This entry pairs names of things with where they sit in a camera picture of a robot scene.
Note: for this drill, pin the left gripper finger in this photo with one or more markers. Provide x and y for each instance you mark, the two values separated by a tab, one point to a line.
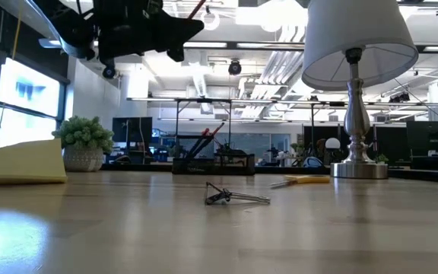
177	32

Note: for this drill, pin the plain black pen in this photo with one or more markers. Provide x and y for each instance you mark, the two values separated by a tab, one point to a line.
197	8

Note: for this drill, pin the black pen with white print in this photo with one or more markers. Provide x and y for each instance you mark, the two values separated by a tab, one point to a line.
200	146

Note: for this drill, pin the black binder clip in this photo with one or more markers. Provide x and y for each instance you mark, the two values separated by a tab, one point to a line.
219	196

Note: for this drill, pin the yellow sticky note pad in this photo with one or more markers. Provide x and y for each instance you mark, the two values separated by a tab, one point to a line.
25	161

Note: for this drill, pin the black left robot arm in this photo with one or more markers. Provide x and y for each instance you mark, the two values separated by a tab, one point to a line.
78	34

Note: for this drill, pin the black mesh desk organizer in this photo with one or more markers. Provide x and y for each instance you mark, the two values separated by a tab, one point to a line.
234	163

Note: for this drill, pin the black computer monitor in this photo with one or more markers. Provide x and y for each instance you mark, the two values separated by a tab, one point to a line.
131	129

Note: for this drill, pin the green succulent in white pot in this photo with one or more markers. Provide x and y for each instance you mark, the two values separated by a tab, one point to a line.
84	133

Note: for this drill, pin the large bright window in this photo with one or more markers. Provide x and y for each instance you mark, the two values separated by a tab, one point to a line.
27	95

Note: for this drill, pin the white shade silver table lamp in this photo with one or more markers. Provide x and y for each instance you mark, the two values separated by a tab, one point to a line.
356	38

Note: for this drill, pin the white globe lamp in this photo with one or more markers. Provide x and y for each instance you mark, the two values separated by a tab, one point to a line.
332	143

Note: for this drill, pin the small background potted plant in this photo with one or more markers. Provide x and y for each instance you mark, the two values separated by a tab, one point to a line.
381	158

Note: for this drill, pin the round black ceiling camera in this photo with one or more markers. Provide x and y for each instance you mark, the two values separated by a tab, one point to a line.
235	67
108	71

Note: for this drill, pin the black background rig frame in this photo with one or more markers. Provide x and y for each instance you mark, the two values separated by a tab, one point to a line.
204	100

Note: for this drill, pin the black aluminium table frame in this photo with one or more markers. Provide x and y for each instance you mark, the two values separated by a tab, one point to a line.
139	167

